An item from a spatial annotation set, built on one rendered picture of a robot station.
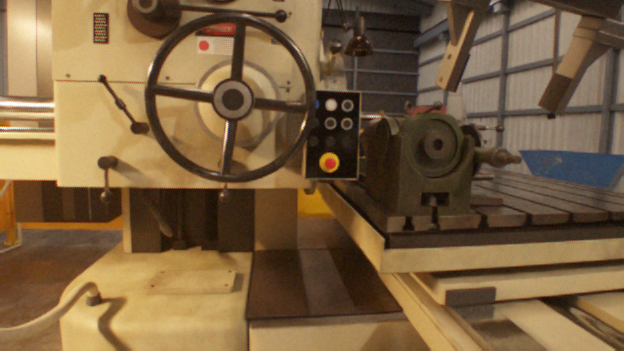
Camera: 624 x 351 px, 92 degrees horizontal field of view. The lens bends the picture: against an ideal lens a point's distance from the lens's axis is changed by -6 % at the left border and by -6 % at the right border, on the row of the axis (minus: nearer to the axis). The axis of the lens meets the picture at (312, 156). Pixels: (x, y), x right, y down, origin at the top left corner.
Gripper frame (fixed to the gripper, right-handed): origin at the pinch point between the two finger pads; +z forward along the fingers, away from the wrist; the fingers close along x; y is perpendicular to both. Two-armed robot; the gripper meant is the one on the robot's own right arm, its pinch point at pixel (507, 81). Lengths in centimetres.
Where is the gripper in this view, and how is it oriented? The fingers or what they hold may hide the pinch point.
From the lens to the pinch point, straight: 40.2
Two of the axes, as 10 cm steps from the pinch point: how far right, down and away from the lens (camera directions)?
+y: 0.5, 4.8, -8.8
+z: -1.9, 8.7, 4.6
